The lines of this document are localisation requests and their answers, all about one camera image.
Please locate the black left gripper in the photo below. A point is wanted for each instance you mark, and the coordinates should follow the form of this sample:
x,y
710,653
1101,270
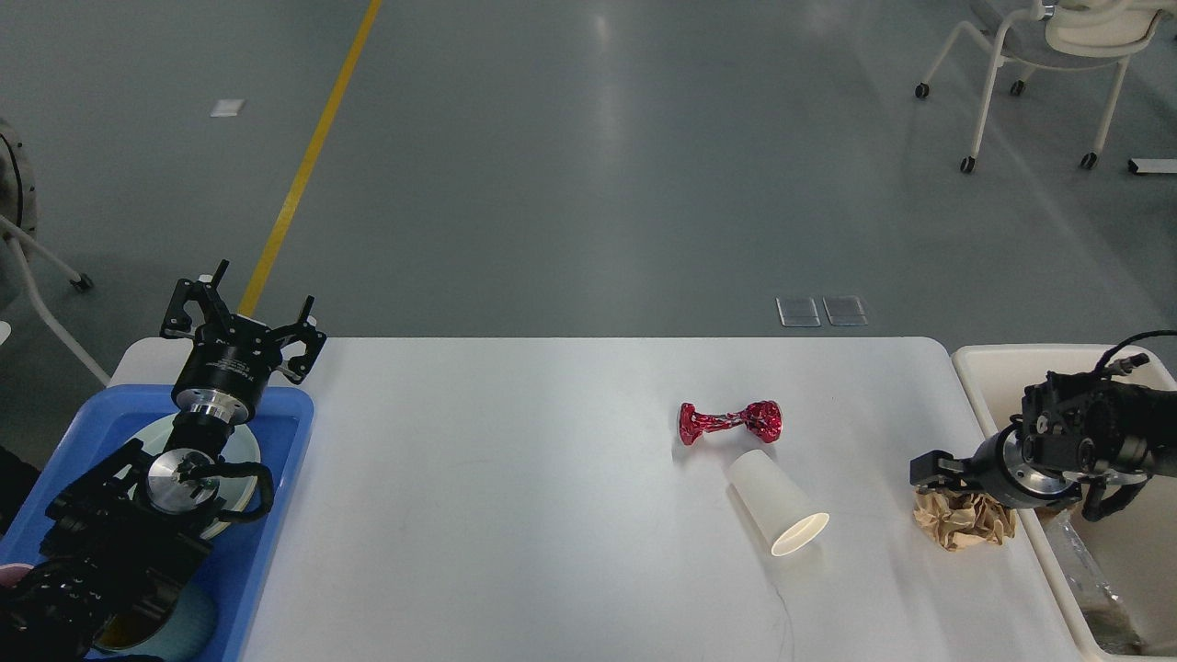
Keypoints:
x,y
232,357

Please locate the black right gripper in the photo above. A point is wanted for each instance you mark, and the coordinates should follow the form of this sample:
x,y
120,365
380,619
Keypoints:
x,y
999,469

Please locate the brown paper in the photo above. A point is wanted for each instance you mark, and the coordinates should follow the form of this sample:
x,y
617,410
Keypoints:
x,y
956,521

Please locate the white paper cup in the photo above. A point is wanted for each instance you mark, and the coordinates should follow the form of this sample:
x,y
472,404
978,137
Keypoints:
x,y
783,513

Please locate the green plate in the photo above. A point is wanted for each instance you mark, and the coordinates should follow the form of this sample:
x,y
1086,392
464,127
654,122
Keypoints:
x,y
243,450

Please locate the aluminium foil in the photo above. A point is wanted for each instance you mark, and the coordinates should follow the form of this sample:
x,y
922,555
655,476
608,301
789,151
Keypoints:
x,y
1101,609

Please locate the teal mug yellow inside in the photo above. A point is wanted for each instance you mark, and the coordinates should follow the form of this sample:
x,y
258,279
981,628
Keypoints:
x,y
177,635

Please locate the pink mug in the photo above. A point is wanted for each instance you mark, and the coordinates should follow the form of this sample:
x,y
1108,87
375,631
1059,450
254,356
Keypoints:
x,y
12,573

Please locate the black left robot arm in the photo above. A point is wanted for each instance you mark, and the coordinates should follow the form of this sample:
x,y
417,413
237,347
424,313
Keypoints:
x,y
126,536

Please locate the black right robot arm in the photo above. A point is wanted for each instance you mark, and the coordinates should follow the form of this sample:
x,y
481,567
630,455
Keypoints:
x,y
1087,437

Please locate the red foil candy wrapper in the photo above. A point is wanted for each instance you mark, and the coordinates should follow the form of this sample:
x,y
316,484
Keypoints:
x,y
762,418

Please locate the grey floor plate right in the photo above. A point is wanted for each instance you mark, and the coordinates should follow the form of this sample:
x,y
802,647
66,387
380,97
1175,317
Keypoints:
x,y
845,310

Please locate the grey floor plate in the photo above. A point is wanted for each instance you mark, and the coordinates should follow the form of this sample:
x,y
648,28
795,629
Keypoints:
x,y
845,310
798,312

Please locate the cream plastic bin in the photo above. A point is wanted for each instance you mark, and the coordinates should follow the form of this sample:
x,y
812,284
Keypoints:
x,y
1136,549

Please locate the grey floor plate left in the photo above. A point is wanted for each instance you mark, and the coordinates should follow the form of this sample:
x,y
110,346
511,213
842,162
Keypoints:
x,y
798,312

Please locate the white floor tag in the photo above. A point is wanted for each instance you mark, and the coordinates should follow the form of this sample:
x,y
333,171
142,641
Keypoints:
x,y
226,108

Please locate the white chair left edge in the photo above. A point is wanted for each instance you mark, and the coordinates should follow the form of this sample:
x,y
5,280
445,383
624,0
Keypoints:
x,y
20,213

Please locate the white bar on floor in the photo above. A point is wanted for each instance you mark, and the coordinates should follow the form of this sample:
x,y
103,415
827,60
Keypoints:
x,y
1152,166

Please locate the white rolling chair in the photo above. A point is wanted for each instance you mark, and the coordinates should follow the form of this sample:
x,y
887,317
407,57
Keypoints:
x,y
1068,36

